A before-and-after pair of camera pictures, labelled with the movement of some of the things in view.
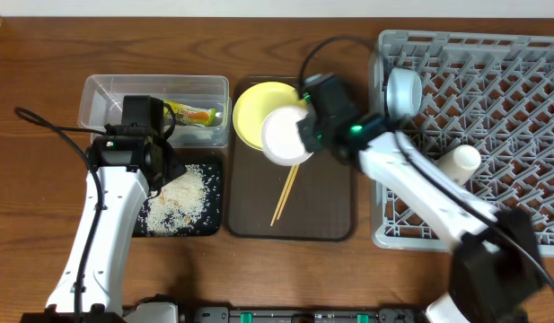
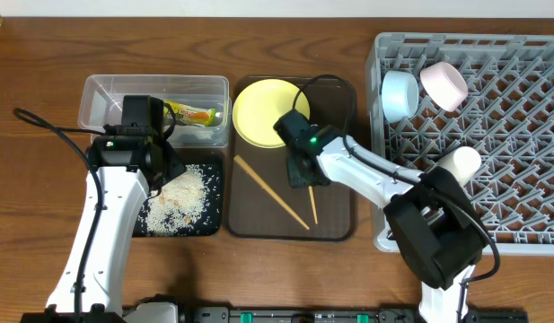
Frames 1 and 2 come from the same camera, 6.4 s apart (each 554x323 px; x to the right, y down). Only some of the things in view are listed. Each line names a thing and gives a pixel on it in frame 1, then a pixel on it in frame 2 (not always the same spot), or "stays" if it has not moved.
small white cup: [461, 163] stays
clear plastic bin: [197, 108] stays
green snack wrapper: [189, 115] stays
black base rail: [188, 313] stays
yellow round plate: [255, 104] stays
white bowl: [280, 138] to [444, 84]
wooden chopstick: [282, 201] to [240, 160]
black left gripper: [167, 168] stays
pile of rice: [178, 204] stays
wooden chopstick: [289, 187] to [313, 204]
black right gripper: [306, 133] to [304, 168]
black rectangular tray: [188, 205] stays
